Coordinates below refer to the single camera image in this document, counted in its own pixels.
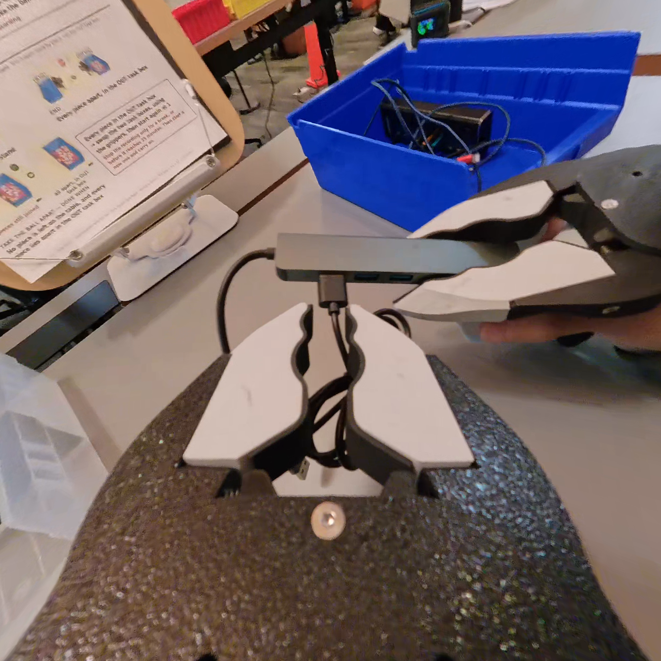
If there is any clear plastic tray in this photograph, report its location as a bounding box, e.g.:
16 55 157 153
0 354 112 540

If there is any orange traffic cone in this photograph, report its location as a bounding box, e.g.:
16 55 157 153
305 23 342 88

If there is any blue plastic bin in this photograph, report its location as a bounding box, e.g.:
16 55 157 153
287 31 641 232

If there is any instruction sheet on stand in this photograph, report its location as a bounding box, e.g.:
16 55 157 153
0 0 245 303

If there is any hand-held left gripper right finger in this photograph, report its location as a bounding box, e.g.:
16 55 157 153
344 304 476 484

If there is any person's right hand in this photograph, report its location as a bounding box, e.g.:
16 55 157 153
479 308 661 353

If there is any black rectangular hub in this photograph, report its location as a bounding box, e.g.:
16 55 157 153
381 101 492 156

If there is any black hub pigtail cable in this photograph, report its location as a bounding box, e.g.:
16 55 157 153
217 248 277 357

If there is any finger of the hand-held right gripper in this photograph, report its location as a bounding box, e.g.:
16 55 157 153
394 239 617 323
407 180 557 241

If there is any grey usb hub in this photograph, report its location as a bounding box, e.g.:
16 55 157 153
274 232 491 284

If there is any black box with cables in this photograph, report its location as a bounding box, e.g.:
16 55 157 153
364 77 548 192

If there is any small device with screen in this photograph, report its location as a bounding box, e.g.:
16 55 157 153
409 0 450 38

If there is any red plastic bin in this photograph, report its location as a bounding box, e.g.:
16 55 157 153
172 0 230 44

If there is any black usb cable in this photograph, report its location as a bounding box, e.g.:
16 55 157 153
297 274 414 482

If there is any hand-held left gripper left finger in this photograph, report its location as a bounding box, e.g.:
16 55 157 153
182 303 315 471

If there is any printed instruction sheet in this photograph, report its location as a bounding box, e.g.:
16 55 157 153
0 0 229 284

